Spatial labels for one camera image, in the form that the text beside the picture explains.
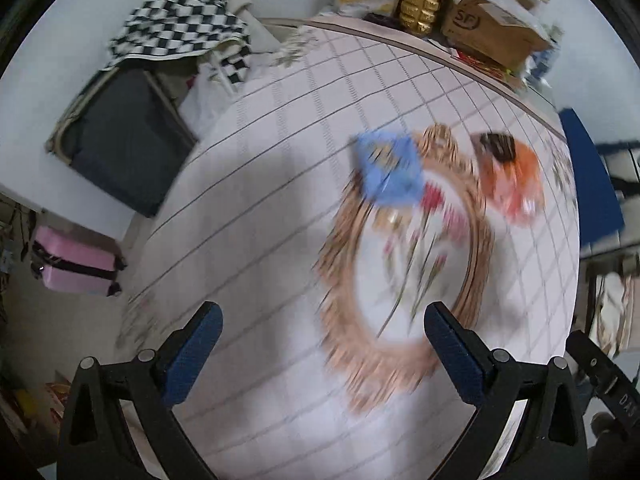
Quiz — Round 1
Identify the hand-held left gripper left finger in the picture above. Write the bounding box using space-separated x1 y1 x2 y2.
57 302 224 480

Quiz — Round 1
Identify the diamond patterned tablecloth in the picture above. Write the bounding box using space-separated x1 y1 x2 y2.
115 15 581 480

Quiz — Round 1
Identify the pink suitcase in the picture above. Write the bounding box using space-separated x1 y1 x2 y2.
31 225 126 297

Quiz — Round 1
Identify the water bottle blue label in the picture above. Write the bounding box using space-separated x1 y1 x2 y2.
525 25 563 91

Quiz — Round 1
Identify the brown cardboard box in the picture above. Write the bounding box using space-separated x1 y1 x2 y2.
440 0 551 70

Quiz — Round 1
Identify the orange snack packet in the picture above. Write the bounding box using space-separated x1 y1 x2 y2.
470 131 546 228

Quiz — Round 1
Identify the white padded folding chair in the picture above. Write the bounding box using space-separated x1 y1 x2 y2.
582 250 640 356

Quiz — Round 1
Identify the dark grey suitcase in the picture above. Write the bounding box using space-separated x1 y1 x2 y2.
45 67 198 218

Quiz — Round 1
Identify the black white checkered cloth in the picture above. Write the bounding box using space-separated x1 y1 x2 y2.
102 0 253 86

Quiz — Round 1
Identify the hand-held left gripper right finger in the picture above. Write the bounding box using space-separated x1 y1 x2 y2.
423 302 587 480

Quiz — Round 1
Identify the red flat packet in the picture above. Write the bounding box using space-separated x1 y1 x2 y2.
450 47 526 87

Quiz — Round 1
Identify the white tote bag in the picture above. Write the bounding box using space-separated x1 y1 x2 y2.
177 35 281 141

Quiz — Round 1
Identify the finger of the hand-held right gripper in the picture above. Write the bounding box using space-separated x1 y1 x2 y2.
565 330 620 397

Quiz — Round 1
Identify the person's right forearm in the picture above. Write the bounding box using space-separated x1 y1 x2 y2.
587 410 640 480

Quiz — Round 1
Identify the chair with blue cushion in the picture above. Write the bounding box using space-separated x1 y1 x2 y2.
557 107 626 251

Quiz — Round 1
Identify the beige cloth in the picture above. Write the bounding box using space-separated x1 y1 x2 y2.
600 272 637 351

